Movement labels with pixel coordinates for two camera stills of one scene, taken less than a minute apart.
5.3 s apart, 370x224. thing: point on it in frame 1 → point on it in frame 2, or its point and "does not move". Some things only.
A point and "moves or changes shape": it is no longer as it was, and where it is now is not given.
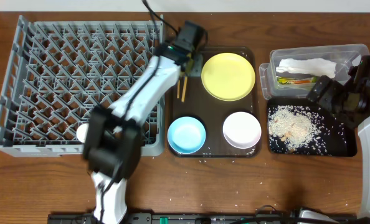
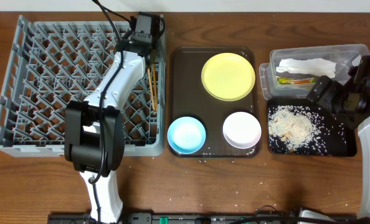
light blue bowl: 186,135 does not move
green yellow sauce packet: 283,81 does not move
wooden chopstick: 184,89 moves or changes shape
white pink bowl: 241,130 does not move
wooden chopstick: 178,88 moves or changes shape
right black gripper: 334,87 does not move
